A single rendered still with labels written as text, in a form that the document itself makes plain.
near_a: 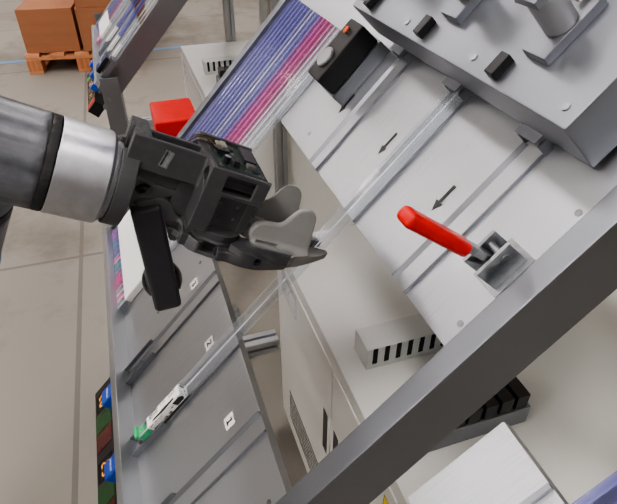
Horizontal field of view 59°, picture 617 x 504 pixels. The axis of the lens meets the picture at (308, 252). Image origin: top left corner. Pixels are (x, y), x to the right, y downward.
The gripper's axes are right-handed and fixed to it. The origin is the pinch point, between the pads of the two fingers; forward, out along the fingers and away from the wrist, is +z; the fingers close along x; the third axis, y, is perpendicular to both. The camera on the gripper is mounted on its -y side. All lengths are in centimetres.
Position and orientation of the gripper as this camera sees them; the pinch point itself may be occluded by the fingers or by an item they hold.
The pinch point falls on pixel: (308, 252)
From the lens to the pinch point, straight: 54.2
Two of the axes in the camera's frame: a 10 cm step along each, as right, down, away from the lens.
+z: 8.4, 2.1, 5.1
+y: 4.5, -7.9, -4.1
